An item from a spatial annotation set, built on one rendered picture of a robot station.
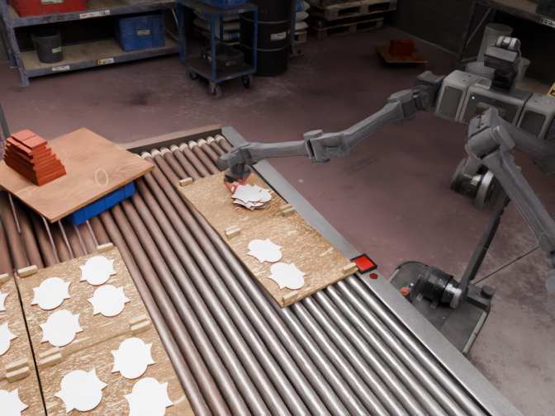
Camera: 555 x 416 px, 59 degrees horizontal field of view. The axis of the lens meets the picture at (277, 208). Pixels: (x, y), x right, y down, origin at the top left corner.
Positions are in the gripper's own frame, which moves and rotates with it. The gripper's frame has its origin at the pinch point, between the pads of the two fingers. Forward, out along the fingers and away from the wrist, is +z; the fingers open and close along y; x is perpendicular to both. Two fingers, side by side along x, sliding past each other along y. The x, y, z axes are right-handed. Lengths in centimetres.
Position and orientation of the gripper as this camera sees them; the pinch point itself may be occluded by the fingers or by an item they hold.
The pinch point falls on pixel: (237, 188)
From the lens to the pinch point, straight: 213.4
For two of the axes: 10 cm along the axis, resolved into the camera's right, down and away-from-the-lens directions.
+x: 8.6, 3.5, -3.6
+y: -5.0, 5.1, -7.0
